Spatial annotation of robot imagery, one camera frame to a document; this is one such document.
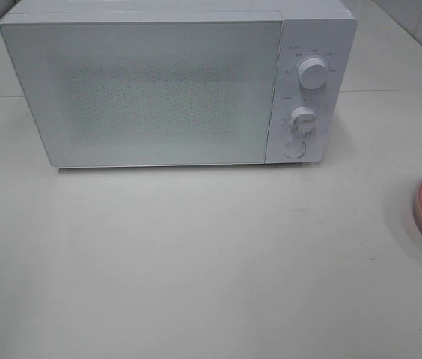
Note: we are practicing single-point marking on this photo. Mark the upper white round knob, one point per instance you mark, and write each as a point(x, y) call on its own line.
point(312, 72)

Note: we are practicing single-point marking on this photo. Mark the lower white timer knob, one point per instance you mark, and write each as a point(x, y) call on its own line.
point(303, 119)

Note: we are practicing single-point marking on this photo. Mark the white microwave door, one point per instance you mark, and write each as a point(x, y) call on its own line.
point(140, 94)

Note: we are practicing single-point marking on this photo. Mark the white microwave oven body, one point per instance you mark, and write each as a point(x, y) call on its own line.
point(308, 28)

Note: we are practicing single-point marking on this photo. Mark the round door release button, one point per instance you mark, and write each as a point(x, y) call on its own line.
point(295, 149)

